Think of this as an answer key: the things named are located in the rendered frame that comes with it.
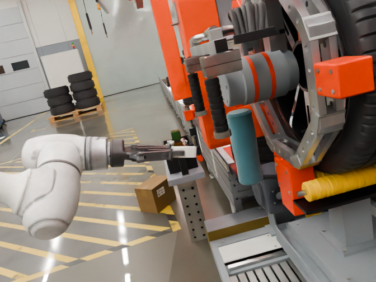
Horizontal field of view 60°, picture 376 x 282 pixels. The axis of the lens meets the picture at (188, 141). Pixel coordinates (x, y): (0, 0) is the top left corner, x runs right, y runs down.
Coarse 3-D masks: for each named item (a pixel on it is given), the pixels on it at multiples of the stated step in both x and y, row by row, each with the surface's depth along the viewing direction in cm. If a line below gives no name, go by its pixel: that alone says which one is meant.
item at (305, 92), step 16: (320, 0) 76; (288, 16) 102; (288, 32) 102; (288, 48) 119; (320, 48) 90; (304, 80) 103; (288, 96) 120; (304, 96) 101; (288, 112) 118; (304, 112) 117; (304, 128) 112
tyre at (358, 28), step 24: (336, 0) 70; (360, 0) 65; (360, 24) 65; (264, 48) 119; (360, 48) 66; (360, 96) 70; (360, 120) 72; (336, 144) 85; (360, 144) 76; (336, 168) 89
